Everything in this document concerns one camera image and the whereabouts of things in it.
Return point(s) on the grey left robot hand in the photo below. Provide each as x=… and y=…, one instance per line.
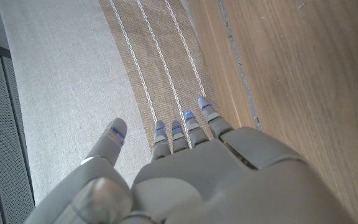
x=213, y=186

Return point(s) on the grey tape outline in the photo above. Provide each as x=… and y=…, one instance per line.
x=238, y=62

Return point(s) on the beige striped curtain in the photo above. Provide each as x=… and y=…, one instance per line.
x=73, y=77

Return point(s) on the dark perforated panel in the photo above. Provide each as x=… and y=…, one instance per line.
x=2, y=155

